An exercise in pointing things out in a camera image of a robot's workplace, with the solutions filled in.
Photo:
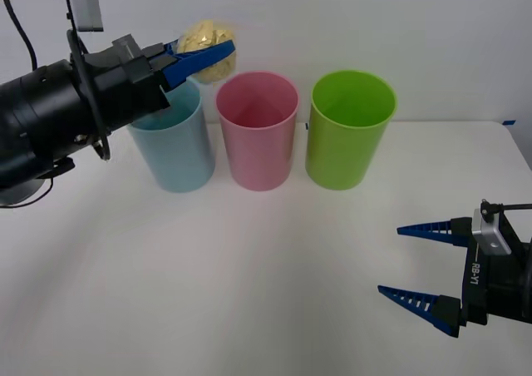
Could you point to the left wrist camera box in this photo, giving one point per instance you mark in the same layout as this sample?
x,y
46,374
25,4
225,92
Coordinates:
x,y
85,6

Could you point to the pale blue plastic bin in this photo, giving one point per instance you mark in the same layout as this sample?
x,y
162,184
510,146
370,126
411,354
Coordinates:
x,y
174,159

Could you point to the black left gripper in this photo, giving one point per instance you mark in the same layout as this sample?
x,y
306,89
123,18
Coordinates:
x,y
124,85

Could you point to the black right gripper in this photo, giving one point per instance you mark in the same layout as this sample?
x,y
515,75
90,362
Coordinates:
x,y
474,284

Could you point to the green plastic bin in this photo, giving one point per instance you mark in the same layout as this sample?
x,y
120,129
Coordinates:
x,y
341,155

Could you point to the yellow paper ball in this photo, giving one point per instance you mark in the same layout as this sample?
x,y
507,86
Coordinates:
x,y
208,33

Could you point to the pink plastic bin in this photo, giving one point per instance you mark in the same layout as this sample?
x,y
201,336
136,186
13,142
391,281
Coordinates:
x,y
257,155

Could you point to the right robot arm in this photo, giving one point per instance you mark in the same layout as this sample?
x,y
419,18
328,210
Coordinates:
x,y
525,284

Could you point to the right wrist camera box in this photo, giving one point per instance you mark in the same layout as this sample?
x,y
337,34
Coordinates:
x,y
492,234

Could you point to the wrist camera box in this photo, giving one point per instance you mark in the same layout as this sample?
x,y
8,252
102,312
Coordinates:
x,y
492,234
85,6

